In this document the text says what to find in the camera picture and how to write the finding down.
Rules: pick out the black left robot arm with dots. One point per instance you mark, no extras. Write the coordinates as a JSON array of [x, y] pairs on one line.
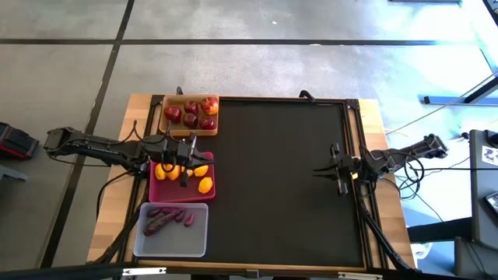
[[105, 149]]

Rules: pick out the red and yellow apple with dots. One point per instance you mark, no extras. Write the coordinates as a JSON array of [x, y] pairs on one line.
[[209, 105]]

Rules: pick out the silver gantry bracket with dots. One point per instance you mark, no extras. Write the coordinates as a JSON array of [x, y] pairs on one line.
[[360, 276], [144, 271]]

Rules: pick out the dark red apple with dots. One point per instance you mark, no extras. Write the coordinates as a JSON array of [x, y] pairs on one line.
[[172, 113], [190, 120], [207, 123], [191, 107]]

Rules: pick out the purple sweet potato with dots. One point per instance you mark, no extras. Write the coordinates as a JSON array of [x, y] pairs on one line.
[[159, 222]]

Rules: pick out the black desk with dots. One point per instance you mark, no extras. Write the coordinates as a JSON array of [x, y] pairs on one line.
[[478, 183]]

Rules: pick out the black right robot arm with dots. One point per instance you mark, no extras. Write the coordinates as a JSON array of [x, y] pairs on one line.
[[408, 153]]

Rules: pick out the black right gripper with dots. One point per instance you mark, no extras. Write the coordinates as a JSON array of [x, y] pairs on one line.
[[346, 167]]

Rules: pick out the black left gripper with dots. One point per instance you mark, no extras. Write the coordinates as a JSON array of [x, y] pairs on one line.
[[183, 153]]

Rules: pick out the white patterned sticker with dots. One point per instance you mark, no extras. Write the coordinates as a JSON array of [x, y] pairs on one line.
[[491, 155]]

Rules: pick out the blue metal bar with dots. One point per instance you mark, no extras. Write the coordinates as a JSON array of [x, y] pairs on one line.
[[447, 100]]

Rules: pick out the small black clamp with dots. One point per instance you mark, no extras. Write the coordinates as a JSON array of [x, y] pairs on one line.
[[179, 91]]

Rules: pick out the grey metal bracket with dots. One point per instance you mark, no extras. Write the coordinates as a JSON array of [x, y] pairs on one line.
[[11, 173]]

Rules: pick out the clear plastic basket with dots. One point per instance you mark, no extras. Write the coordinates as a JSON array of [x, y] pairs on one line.
[[175, 241]]

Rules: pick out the black metal table frame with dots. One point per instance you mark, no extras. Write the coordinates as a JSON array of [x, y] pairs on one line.
[[352, 104]]

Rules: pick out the black diagonal stand leg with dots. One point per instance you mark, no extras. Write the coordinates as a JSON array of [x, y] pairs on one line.
[[484, 91]]

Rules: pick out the black hooked clamp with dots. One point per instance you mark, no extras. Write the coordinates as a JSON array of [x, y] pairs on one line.
[[307, 95]]

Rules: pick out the white and green item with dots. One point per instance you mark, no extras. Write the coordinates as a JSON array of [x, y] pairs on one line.
[[419, 250]]

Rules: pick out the pink plastic basket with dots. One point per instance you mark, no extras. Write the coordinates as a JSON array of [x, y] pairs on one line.
[[171, 192]]

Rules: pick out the black table mat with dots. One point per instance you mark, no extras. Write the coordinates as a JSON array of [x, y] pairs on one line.
[[280, 202]]

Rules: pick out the red and black case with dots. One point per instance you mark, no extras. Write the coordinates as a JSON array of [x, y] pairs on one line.
[[17, 142]]

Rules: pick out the black overhead gantry bar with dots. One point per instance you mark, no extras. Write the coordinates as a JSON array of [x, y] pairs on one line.
[[58, 273]]

